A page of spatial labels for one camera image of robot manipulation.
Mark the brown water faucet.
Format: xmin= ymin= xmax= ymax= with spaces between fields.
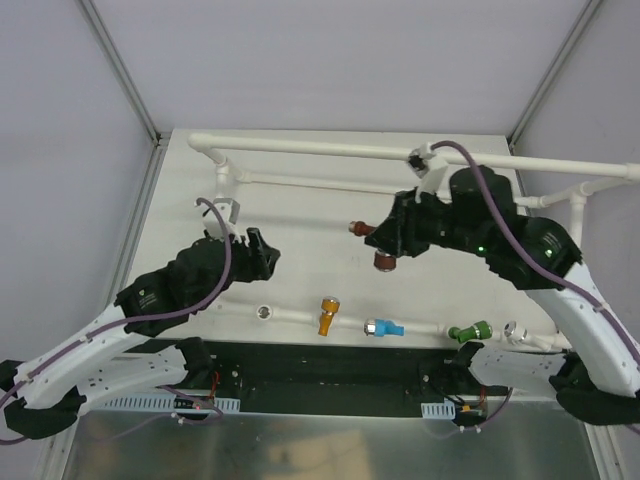
xmin=348 ymin=221 xmax=397 ymax=273

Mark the white PVC pipe frame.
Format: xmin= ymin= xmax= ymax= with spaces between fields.
xmin=187 ymin=130 xmax=640 ymax=356

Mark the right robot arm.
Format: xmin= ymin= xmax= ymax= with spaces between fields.
xmin=364 ymin=167 xmax=639 ymax=425

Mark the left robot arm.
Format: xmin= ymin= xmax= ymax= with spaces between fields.
xmin=1 ymin=228 xmax=281 ymax=444

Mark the orange water faucet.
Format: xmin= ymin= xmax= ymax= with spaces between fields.
xmin=318 ymin=296 xmax=340 ymax=336

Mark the blue water faucet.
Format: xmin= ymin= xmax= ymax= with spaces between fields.
xmin=363 ymin=319 xmax=405 ymax=337

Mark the green water faucet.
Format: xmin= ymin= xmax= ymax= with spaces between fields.
xmin=447 ymin=321 xmax=493 ymax=344

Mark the white water faucet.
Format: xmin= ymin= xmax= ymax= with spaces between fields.
xmin=503 ymin=321 xmax=551 ymax=352

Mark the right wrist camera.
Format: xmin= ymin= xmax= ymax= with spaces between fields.
xmin=406 ymin=143 xmax=449 ymax=197

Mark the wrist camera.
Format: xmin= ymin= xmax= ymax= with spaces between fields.
xmin=406 ymin=143 xmax=449 ymax=197
xmin=200 ymin=198 xmax=240 ymax=239

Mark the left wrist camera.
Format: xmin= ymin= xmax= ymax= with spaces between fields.
xmin=200 ymin=198 xmax=240 ymax=239

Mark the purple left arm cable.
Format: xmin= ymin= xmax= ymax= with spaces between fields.
xmin=0 ymin=198 xmax=234 ymax=446

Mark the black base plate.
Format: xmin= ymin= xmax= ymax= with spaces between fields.
xmin=124 ymin=339 xmax=516 ymax=416

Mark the left aluminium frame post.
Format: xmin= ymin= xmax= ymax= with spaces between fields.
xmin=74 ymin=0 xmax=166 ymax=146

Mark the aluminium frame post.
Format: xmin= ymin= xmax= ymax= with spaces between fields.
xmin=506 ymin=0 xmax=606 ymax=152
xmin=74 ymin=0 xmax=166 ymax=146

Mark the left white cable duct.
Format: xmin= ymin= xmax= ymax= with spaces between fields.
xmin=95 ymin=392 xmax=241 ymax=414

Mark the white cable duct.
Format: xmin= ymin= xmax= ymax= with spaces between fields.
xmin=420 ymin=399 xmax=456 ymax=421
xmin=95 ymin=392 xmax=241 ymax=414

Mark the right aluminium frame post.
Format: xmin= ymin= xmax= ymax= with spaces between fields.
xmin=506 ymin=0 xmax=606 ymax=152

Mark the right white cable duct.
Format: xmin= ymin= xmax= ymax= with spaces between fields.
xmin=420 ymin=399 xmax=456 ymax=421

